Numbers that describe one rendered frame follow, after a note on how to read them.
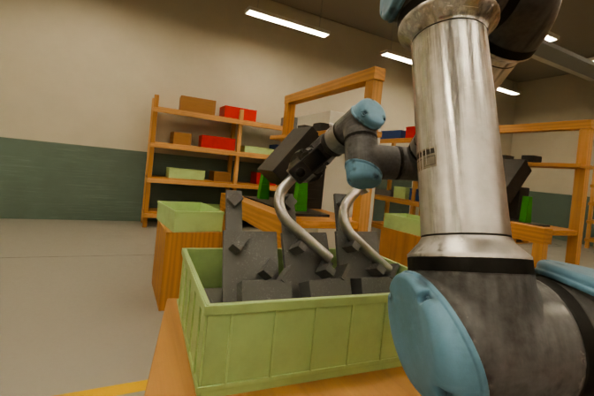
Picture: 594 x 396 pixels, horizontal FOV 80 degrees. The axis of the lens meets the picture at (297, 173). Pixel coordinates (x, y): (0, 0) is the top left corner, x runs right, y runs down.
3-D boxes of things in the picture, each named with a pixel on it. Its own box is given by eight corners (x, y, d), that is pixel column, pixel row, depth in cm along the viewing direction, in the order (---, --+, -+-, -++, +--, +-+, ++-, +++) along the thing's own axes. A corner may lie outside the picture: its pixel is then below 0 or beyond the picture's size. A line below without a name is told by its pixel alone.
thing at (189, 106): (303, 230, 712) (315, 118, 709) (141, 228, 574) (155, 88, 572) (292, 224, 760) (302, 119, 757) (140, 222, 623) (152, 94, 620)
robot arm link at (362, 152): (404, 178, 72) (398, 133, 77) (351, 174, 71) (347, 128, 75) (390, 193, 79) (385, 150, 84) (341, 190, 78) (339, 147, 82)
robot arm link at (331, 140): (348, 153, 84) (325, 128, 83) (338, 161, 87) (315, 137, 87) (362, 137, 88) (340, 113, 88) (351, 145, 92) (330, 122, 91)
